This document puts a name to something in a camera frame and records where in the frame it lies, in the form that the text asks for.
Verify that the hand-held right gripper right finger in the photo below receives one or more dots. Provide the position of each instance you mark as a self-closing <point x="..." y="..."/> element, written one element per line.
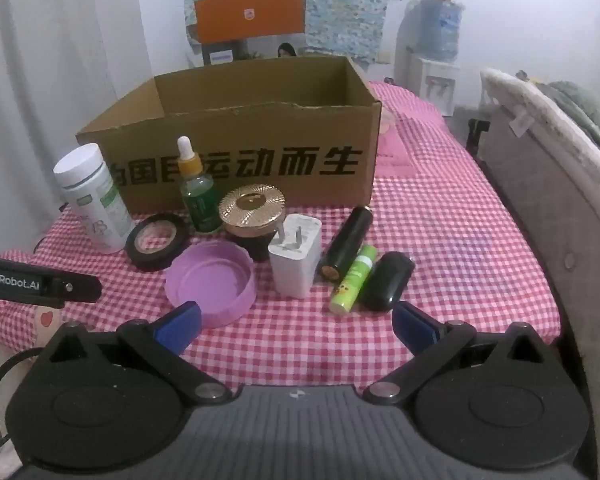
<point x="412" y="325"/>

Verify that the white water dispenser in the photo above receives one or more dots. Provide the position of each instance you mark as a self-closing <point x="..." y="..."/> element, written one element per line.
<point x="430" y="80"/>

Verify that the white supplement bottle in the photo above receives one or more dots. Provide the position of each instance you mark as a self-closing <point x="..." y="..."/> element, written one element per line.
<point x="95" y="200"/>

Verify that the orange box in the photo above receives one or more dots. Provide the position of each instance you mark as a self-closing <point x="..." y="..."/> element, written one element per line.
<point x="270" y="15"/>

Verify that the gold lid cream jar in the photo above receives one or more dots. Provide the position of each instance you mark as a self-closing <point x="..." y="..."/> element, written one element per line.
<point x="250" y="207"/>

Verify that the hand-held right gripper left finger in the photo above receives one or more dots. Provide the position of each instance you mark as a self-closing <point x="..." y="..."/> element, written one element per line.
<point x="180" y="324"/>

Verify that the blue water bottle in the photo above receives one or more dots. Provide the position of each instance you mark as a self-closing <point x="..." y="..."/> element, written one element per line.
<point x="440" y="25"/>

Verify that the green lip balm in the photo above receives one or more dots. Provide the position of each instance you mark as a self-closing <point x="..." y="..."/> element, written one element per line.
<point x="352" y="282"/>

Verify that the white curtain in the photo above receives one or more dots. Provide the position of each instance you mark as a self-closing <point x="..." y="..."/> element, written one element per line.
<point x="55" y="60"/>

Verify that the pink checked tablecloth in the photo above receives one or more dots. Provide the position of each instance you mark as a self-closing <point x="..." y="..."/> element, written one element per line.
<point x="455" y="240"/>

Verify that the brown cardboard box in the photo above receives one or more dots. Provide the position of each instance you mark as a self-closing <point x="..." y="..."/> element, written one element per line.
<point x="305" y="130"/>

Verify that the purple round plastic lid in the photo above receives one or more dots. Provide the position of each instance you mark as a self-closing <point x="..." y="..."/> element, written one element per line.
<point x="215" y="280"/>

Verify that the black lipstick tube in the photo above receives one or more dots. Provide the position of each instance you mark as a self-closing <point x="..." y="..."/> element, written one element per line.
<point x="347" y="240"/>

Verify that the black tripod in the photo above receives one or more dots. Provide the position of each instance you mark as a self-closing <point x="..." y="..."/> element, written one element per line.
<point x="477" y="137"/>

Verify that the white charger plug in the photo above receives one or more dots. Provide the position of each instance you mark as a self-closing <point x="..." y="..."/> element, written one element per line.
<point x="292" y="265"/>

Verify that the blue patterned wall cloth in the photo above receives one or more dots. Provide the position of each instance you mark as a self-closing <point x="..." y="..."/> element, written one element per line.
<point x="345" y="10"/>

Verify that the green dropper bottle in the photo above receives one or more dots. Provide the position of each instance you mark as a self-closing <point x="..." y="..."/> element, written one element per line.
<point x="200" y="200"/>

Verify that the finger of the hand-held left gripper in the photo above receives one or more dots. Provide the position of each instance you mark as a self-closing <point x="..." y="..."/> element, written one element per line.
<point x="80" y="287"/>

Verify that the black oval case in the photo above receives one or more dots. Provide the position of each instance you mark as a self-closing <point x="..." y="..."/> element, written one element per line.
<point x="387" y="280"/>

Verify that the pink paper sheet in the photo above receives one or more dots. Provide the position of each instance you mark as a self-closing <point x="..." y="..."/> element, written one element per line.
<point x="392" y="155"/>

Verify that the green blanket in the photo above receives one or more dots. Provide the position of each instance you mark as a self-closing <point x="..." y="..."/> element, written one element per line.
<point x="580" y="105"/>

